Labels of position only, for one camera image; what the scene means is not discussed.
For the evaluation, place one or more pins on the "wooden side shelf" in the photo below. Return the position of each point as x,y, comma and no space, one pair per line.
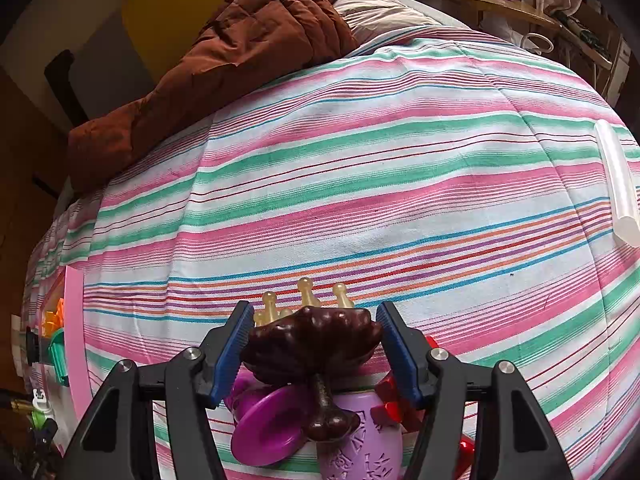
475,0

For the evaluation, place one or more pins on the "dark brown spiky hairbrush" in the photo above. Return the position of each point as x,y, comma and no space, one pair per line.
311,347

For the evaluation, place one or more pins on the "grey yellow blue headboard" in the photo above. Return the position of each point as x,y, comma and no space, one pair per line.
159,30

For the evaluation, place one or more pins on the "red metallic lighter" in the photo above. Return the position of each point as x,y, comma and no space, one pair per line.
465,455

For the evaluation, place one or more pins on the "rust brown quilted blanket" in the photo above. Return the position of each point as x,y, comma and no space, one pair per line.
244,45

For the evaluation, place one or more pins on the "translucent white plastic tube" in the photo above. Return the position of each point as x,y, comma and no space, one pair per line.
623,194

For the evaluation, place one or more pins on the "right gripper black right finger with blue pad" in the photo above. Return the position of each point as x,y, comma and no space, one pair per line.
513,440

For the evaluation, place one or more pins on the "striped pink green bedsheet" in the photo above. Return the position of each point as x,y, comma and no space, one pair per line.
443,169

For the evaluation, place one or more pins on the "orange connected cube blocks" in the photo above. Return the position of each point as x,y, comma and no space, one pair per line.
52,319

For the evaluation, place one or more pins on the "pink-rimmed white tray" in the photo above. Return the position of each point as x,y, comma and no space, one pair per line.
67,295

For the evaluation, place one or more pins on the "white pillow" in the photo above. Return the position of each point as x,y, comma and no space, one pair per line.
373,17

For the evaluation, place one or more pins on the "green flanged plastic column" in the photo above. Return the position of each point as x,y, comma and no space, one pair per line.
56,353

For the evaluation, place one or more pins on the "red puzzle piece block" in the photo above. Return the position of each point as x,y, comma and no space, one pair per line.
394,409

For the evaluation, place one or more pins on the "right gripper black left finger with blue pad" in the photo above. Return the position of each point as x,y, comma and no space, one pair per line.
115,437

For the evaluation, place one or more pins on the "purple plastic flanged cup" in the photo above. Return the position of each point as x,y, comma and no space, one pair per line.
268,420

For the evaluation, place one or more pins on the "lilac oval patterned brush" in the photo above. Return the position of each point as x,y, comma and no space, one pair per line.
372,451

